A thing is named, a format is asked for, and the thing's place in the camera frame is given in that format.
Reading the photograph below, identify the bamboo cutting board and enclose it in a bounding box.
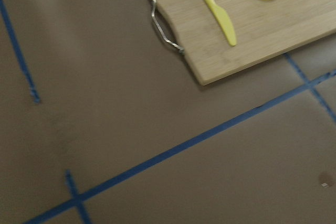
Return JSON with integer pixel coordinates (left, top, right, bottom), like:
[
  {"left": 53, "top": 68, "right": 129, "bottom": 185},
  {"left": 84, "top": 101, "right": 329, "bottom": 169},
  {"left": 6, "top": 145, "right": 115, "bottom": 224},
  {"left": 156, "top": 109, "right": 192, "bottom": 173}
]
[{"left": 156, "top": 0, "right": 335, "bottom": 85}]

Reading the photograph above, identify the yellow plastic knife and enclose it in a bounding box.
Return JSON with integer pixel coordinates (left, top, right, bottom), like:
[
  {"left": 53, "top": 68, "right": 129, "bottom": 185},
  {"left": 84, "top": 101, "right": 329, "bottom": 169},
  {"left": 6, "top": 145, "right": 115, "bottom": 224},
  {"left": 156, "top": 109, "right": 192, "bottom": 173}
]
[{"left": 204, "top": 0, "right": 237, "bottom": 46}]

